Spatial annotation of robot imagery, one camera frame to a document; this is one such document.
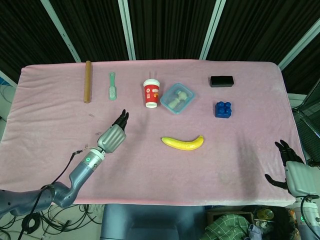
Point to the red paper cup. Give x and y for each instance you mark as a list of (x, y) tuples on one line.
[(151, 93)]

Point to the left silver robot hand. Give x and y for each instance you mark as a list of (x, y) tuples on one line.
[(112, 138)]

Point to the black rectangular tray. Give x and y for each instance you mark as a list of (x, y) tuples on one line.
[(222, 81)]

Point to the pink table cloth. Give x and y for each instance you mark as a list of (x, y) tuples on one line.
[(160, 170)]

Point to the brown wooden rolling pin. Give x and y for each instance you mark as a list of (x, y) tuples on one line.
[(87, 82)]

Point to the yellow banana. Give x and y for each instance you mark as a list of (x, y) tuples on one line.
[(182, 145)]

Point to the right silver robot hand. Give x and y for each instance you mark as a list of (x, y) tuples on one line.
[(302, 180)]

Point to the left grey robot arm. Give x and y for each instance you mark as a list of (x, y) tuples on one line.
[(82, 172)]

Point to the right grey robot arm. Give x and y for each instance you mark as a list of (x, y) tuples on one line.
[(310, 225)]

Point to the yellow bottle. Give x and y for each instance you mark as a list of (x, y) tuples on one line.
[(265, 214)]

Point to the clear container with blue lid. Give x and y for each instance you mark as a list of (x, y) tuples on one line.
[(177, 98)]

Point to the green plastic brush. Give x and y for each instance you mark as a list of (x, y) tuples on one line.
[(112, 87)]

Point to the grey robot torso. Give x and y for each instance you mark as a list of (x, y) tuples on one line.
[(155, 222)]

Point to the white frame post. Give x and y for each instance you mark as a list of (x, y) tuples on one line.
[(7, 78), (61, 31), (212, 30), (127, 30), (300, 46)]

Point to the black bag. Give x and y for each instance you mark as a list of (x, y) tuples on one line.
[(282, 225)]

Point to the green checked cloth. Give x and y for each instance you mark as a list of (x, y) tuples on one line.
[(225, 227)]

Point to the blue toy building block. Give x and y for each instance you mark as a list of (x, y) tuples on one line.
[(223, 111)]

